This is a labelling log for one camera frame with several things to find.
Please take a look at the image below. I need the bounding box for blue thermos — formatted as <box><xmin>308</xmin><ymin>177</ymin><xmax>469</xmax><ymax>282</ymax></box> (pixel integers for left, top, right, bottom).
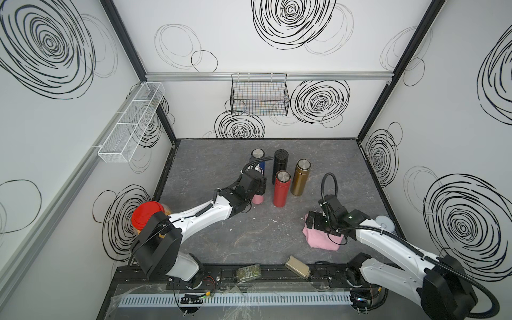
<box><xmin>250</xmin><ymin>148</ymin><xmax>265</xmax><ymax>174</ymax></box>

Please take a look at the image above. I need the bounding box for white wire shelf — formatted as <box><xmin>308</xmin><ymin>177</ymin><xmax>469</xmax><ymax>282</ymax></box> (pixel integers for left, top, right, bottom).
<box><xmin>98</xmin><ymin>82</ymin><xmax>165</xmax><ymax>163</ymax></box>

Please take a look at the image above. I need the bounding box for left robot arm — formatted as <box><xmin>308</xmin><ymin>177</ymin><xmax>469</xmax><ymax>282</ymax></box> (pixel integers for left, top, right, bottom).
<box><xmin>131</xmin><ymin>169</ymin><xmax>267</xmax><ymax>289</ymax></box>

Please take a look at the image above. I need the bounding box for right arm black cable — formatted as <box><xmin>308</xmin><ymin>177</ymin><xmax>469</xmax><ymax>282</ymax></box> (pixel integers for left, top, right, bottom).
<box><xmin>319</xmin><ymin>172</ymin><xmax>501</xmax><ymax>319</ymax></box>

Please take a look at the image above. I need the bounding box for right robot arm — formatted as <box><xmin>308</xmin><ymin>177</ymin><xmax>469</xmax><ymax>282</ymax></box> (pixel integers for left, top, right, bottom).
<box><xmin>304</xmin><ymin>195</ymin><xmax>478</xmax><ymax>319</ymax></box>

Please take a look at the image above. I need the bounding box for green scouring pad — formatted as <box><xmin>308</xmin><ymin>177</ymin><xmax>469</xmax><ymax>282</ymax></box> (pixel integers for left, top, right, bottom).
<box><xmin>235</xmin><ymin>264</ymin><xmax>262</xmax><ymax>283</ymax></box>

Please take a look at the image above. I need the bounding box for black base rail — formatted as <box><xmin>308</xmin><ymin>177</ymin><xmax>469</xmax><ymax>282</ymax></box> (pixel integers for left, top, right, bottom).
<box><xmin>110</xmin><ymin>261</ymin><xmax>381</xmax><ymax>293</ymax></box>

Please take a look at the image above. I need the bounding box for gold thermos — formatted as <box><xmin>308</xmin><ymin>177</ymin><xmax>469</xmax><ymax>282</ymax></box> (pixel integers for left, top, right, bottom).
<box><xmin>291</xmin><ymin>159</ymin><xmax>311</xmax><ymax>196</ymax></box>

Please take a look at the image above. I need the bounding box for pink thermos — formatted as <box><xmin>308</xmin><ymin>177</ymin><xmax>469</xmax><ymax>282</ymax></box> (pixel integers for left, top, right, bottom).
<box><xmin>252</xmin><ymin>195</ymin><xmax>265</xmax><ymax>205</ymax></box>

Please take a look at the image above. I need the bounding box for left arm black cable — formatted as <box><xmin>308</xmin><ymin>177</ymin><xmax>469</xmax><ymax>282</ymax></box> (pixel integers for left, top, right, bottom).
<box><xmin>239</xmin><ymin>155</ymin><xmax>275</xmax><ymax>177</ymax></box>

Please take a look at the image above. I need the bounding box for beige sponge block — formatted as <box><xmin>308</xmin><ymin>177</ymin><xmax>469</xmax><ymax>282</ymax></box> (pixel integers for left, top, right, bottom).
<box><xmin>285</xmin><ymin>255</ymin><xmax>311</xmax><ymax>279</ymax></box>

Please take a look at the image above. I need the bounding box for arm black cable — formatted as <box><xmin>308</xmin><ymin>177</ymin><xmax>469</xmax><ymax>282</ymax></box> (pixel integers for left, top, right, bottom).
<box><xmin>319</xmin><ymin>172</ymin><xmax>501</xmax><ymax>319</ymax></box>
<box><xmin>239</xmin><ymin>155</ymin><xmax>275</xmax><ymax>177</ymax></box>

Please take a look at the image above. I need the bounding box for white lid can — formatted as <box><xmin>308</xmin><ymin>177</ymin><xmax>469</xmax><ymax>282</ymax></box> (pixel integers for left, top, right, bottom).
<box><xmin>375</xmin><ymin>215</ymin><xmax>396</xmax><ymax>233</ymax></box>

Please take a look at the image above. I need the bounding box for black thermos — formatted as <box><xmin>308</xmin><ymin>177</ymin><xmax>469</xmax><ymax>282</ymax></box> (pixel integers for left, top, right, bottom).
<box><xmin>272</xmin><ymin>149</ymin><xmax>289</xmax><ymax>184</ymax></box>

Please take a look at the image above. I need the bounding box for red thermos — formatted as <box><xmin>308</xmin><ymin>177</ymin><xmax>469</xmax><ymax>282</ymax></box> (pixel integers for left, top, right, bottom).
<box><xmin>273</xmin><ymin>170</ymin><xmax>291</xmax><ymax>207</ymax></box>

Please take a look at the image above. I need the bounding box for black wire basket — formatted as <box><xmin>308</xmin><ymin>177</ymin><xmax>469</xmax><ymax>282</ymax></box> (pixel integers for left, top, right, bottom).
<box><xmin>229</xmin><ymin>73</ymin><xmax>290</xmax><ymax>117</ymax></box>

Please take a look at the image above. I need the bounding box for red lid snack jar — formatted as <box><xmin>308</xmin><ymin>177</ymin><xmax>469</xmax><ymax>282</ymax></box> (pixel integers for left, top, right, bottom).
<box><xmin>131</xmin><ymin>201</ymin><xmax>172</xmax><ymax>235</ymax></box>

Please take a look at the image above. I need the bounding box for white cable duct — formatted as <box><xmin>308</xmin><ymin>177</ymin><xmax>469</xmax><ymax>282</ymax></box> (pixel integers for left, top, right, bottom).
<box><xmin>119</xmin><ymin>291</ymin><xmax>353</xmax><ymax>307</ymax></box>

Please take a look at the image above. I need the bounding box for pink microfiber cloth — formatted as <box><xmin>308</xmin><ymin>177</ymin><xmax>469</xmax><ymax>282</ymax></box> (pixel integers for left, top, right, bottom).
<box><xmin>302</xmin><ymin>211</ymin><xmax>347</xmax><ymax>251</ymax></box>

